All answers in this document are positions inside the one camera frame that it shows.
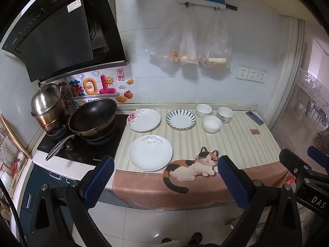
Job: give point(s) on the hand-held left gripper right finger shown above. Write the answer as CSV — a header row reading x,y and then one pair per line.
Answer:
x,y
231,180

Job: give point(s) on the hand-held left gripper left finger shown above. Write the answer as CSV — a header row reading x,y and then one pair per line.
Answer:
x,y
100,182

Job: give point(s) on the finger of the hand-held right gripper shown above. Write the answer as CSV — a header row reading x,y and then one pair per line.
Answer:
x,y
318,155
295,170

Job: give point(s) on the white plate grey flower print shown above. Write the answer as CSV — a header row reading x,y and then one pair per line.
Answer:
x,y
150,154

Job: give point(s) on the white bowl with blue flowers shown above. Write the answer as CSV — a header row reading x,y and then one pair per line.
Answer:
x,y
211,124

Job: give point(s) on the white bowl with red flowers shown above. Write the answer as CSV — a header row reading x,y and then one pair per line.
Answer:
x,y
225,114

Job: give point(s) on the white bowl with dark rim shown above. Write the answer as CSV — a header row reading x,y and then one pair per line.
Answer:
x,y
203,110

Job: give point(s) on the white plate pink flower print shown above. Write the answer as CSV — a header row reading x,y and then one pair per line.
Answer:
x,y
144,120

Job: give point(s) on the white plate dark striped rim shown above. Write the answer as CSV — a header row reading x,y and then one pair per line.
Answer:
x,y
180,119

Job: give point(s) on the striped cat print tablecloth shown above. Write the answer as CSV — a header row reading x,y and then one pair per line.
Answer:
x,y
231,146

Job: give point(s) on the black glass gas stove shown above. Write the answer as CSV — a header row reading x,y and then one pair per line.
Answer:
x,y
113,144

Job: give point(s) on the frosted glass sliding door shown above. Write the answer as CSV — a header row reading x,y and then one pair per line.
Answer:
x,y
303,103

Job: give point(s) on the blue smartphone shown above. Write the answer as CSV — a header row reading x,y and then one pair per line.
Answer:
x,y
254,118

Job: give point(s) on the blue kitchen cabinet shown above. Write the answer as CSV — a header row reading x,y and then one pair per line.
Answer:
x,y
33,176

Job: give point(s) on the brown shoe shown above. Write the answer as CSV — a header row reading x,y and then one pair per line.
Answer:
x,y
166,241
195,238

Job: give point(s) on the stainless steel steamer pot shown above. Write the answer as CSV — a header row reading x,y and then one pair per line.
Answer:
x,y
48,100

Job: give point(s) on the clear plastic bag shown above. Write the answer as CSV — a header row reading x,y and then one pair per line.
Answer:
x,y
215,46
189,46
164,43

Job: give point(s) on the black range hood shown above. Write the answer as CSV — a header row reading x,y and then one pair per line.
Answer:
x,y
56,38

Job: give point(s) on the gold picture frame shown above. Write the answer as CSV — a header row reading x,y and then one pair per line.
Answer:
x,y
15,144

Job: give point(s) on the colourful wall sticker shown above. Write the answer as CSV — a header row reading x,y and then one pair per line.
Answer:
x,y
90,87

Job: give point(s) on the white wall power outlet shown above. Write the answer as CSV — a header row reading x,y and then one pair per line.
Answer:
x,y
262,76
242,73
252,75

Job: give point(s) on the white wall hook rail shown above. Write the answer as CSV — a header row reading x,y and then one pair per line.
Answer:
x,y
195,2

